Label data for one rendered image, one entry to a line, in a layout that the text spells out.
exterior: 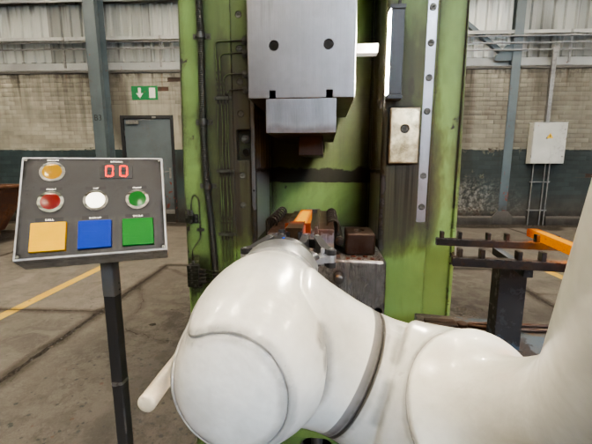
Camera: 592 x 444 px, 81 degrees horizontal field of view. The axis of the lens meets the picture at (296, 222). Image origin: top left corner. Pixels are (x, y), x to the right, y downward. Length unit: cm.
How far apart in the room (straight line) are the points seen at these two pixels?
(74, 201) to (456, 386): 97
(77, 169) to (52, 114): 767
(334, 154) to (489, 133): 644
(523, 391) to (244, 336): 13
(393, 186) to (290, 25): 57
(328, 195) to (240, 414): 134
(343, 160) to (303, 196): 22
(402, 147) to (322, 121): 28
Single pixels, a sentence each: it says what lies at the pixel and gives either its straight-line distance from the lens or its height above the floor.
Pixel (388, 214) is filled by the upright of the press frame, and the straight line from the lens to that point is 119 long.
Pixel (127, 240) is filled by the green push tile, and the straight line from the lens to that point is 99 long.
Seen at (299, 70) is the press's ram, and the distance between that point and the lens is 105.
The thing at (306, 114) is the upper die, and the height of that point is 132.
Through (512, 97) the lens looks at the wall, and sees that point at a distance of 803.
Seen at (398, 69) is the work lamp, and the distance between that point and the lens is 118.
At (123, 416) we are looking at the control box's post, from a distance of 135.
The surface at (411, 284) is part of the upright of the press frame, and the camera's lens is 126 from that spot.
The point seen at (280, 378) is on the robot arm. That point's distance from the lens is 20.
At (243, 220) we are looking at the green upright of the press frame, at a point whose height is 99.
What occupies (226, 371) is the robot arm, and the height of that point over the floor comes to 107.
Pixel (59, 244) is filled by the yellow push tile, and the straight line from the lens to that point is 102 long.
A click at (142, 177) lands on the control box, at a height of 115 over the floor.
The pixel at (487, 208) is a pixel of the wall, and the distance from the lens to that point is 786.
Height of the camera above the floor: 118
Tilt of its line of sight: 9 degrees down
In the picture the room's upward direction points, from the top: straight up
